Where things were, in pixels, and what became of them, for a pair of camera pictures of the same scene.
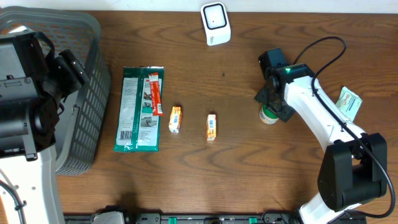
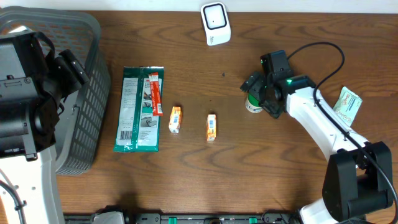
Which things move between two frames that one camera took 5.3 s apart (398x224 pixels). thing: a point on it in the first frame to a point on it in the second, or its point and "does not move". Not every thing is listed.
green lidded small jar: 267,116 to 252,104
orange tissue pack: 175,119 does not move
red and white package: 157,106 does not move
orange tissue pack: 211,127 does not move
